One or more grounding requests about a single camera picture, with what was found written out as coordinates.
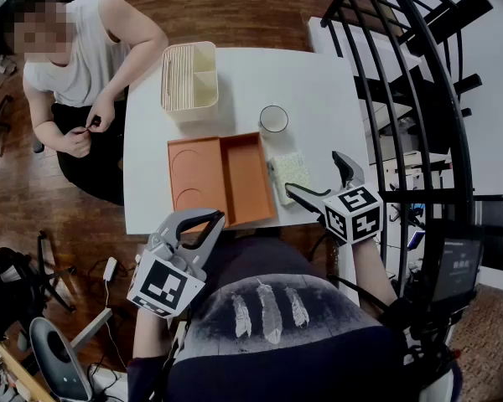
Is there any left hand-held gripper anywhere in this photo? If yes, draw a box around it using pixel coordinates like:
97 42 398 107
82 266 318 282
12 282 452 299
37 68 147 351
127 208 226 319

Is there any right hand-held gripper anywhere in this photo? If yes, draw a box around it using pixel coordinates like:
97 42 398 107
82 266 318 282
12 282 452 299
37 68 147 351
284 150 384 247

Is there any white box with blue logo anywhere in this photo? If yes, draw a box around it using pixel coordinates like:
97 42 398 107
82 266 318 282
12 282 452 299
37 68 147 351
267 150 314 207

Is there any person's left forearm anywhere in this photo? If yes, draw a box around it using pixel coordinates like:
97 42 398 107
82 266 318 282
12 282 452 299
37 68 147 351
132 307 174 360

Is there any person's right forearm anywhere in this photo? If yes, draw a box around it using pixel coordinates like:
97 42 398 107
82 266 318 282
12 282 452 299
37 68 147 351
350 237 400 307

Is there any orange tray box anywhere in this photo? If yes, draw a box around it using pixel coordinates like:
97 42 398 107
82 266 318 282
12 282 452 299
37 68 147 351
166 131 278 230

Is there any clear glass cup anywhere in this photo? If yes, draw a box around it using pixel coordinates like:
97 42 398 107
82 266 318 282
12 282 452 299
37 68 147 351
258 104 290 137

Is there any white power adapter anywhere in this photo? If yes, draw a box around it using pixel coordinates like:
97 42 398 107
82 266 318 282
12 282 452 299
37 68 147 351
102 256 119 282

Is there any person's dark feather-print shirt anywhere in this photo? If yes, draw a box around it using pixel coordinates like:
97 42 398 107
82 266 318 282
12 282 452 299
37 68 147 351
127 229 463 402

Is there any grey metal table leg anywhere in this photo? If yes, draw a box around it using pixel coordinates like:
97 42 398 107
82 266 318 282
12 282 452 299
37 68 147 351
68 307 114 352

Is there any cream plastic organizer box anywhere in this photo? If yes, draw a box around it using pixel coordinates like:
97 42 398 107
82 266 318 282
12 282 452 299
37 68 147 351
159 40 220 121

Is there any black screen device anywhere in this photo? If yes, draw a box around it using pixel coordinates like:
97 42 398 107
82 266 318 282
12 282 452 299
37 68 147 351
431 235 484 306

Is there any grey plastic shell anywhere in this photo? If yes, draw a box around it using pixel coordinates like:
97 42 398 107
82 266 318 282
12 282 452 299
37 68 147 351
28 317 94 402

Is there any black office chair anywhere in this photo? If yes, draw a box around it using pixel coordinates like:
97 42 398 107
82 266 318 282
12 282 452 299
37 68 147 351
0 229 77 343

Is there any light wooden plank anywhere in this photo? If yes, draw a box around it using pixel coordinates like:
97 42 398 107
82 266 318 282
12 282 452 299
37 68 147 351
0 338 56 402

